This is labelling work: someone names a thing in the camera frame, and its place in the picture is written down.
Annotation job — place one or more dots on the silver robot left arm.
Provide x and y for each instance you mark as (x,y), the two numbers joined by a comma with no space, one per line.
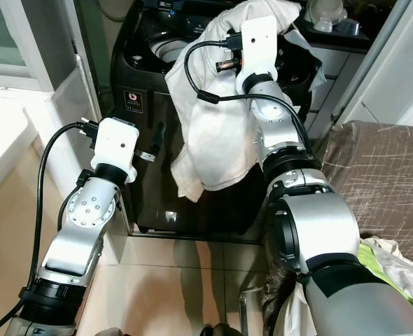
(73,252)

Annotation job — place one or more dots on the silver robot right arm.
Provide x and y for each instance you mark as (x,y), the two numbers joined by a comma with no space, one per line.
(325,224)

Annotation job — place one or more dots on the black top-load washing machine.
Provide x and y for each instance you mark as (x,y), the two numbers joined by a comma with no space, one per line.
(150,196)

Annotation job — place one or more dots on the washer label sticker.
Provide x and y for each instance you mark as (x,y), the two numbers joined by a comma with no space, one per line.
(133,103)

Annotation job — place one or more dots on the white cloth draped on washer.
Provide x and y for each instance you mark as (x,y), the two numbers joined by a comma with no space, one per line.
(308,56)

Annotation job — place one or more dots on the white framed glass door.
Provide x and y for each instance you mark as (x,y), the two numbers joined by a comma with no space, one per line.
(70,105)

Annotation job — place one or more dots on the white plastic bowl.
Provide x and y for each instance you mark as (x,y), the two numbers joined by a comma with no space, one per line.
(325,10)

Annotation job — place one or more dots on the dark robot right foot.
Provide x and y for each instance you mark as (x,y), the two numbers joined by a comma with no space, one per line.
(220,330)

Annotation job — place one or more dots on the white laundry garment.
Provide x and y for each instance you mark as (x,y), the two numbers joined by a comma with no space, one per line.
(290,315)

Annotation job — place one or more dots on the green laundry garment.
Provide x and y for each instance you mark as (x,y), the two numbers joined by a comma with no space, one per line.
(374,269)

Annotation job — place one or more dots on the cream laundry garment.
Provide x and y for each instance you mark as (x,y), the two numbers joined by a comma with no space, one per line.
(409,273)

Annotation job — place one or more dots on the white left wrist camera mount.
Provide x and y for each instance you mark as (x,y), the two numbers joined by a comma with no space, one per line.
(119,143)

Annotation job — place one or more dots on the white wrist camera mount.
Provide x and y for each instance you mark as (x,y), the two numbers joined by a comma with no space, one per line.
(119,143)
(259,42)

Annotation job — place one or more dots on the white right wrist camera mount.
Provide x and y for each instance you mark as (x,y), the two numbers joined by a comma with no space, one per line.
(259,42)

